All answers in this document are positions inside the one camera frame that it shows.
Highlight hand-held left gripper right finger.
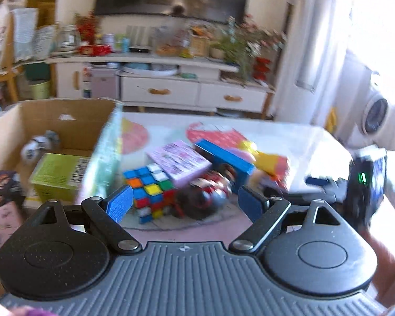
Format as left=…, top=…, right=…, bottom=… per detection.
left=230, top=186, right=346, bottom=254

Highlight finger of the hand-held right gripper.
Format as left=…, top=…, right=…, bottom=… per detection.
left=304, top=176, right=350, bottom=201
left=263, top=187, right=349, bottom=205

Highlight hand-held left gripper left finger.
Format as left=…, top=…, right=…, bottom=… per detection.
left=36, top=185, right=142, bottom=254

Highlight multicoloured puzzle cube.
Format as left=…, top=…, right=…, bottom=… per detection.
left=123, top=164, right=179, bottom=225

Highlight yellow pink toy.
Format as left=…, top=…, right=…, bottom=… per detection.
left=243, top=140, right=291, bottom=192

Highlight red black toy figure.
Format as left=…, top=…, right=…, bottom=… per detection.
left=176, top=169, right=234, bottom=221

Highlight blue rectangular box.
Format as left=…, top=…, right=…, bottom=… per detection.
left=194, top=138, right=256, bottom=185

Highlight green cartoon toy box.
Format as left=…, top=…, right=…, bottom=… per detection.
left=29, top=153, right=93, bottom=202

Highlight lilac printed toy box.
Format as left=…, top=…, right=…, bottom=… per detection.
left=146, top=140, right=213, bottom=190

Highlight green printed cardboard box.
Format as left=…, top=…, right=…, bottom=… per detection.
left=0, top=98, right=124, bottom=298

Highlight white astronaut toy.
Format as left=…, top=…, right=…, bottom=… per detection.
left=21, top=131, right=60, bottom=162

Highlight dark space-print folding cube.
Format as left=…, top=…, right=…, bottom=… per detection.
left=0, top=169, right=24, bottom=205

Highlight pink blue building-block toy box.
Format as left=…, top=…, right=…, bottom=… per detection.
left=0, top=201, right=24, bottom=265

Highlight person's right hand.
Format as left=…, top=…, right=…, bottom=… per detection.
left=362, top=229, right=395, bottom=307

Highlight white round fan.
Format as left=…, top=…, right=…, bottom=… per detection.
left=358, top=72, right=395, bottom=154

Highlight pink storage box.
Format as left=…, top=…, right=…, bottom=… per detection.
left=90, top=68, right=121, bottom=100

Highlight white tv cabinet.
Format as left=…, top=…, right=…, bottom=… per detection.
left=45, top=53, right=274, bottom=116

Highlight red vase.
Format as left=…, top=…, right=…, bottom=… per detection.
left=251, top=56, right=271, bottom=81

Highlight round white blue tray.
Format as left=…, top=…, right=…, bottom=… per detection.
left=121, top=62, right=179, bottom=77

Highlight green waste bin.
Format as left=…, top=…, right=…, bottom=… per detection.
left=26, top=62, right=52, bottom=100

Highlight white standing air conditioner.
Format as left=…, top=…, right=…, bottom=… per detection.
left=294, top=0, right=353, bottom=93

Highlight red flat box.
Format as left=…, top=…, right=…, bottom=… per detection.
left=78, top=44, right=113, bottom=56

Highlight black router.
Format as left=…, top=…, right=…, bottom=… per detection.
left=126, top=24, right=152, bottom=54

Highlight potted flowering plant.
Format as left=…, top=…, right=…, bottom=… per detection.
left=210, top=15, right=288, bottom=80

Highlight wooden chair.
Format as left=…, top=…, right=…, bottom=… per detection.
left=0, top=62, right=24, bottom=103

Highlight clear plastic bag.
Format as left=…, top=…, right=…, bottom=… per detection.
left=154, top=23, right=192, bottom=57

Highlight glass kettle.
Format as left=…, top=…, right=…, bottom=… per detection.
left=54, top=24, right=81, bottom=55

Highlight red berry branches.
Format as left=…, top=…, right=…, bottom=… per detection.
left=74, top=11, right=98, bottom=46

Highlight chair with lace cover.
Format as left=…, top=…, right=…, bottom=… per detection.
left=11, top=7, right=41, bottom=64

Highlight wooden picture frame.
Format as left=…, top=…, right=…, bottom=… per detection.
left=189, top=34, right=210, bottom=57

